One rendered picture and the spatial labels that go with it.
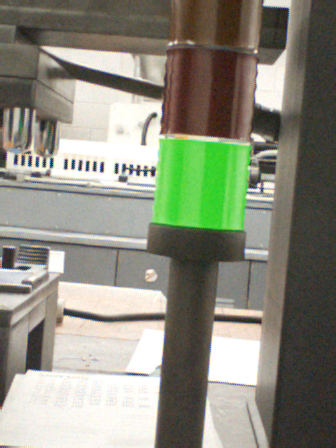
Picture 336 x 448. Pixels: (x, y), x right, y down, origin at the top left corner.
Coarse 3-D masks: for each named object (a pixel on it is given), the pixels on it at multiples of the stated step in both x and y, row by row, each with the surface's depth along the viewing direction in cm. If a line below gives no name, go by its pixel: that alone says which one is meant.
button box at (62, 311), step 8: (64, 304) 99; (64, 312) 98; (72, 312) 98; (80, 312) 98; (88, 312) 98; (144, 312) 105; (152, 312) 106; (160, 312) 107; (56, 320) 97; (96, 320) 99; (104, 320) 100; (112, 320) 101; (120, 320) 103; (128, 320) 104; (136, 320) 105; (216, 320) 109; (224, 320) 110; (232, 320) 110; (240, 320) 110; (248, 320) 110; (256, 320) 110
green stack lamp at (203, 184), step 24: (168, 144) 35; (192, 144) 34; (216, 144) 34; (240, 144) 35; (168, 168) 35; (192, 168) 34; (216, 168) 35; (240, 168) 35; (168, 192) 35; (192, 192) 35; (216, 192) 35; (240, 192) 35; (168, 216) 35; (192, 216) 35; (216, 216) 35; (240, 216) 35
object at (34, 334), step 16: (48, 304) 67; (32, 320) 60; (48, 320) 67; (0, 336) 52; (16, 336) 54; (32, 336) 66; (48, 336) 68; (0, 352) 52; (16, 352) 55; (32, 352) 66; (48, 352) 69; (0, 368) 52; (16, 368) 55; (32, 368) 66; (48, 368) 70; (0, 384) 52; (0, 400) 52
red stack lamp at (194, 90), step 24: (192, 48) 34; (168, 72) 35; (192, 72) 34; (216, 72) 34; (240, 72) 35; (168, 96) 35; (192, 96) 34; (216, 96) 34; (240, 96) 35; (168, 120) 35; (192, 120) 34; (216, 120) 34; (240, 120) 35
